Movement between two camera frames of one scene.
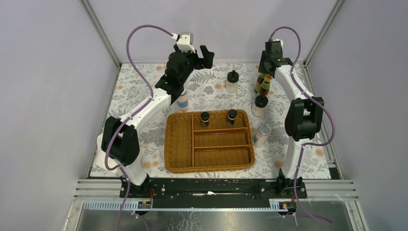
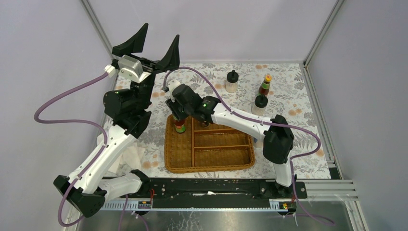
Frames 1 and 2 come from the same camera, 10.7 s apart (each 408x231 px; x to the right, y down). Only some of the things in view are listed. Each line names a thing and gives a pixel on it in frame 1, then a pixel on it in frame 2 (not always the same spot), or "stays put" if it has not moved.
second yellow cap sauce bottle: [264, 88] stays put
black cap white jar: [261, 102] stays put
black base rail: [215, 193] stays put
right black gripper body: [261, 65] -> [179, 111]
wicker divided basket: [190, 147] stays put
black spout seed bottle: [232, 83] stays put
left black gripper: [198, 62] -> [135, 44]
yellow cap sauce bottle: [265, 85] -> [180, 125]
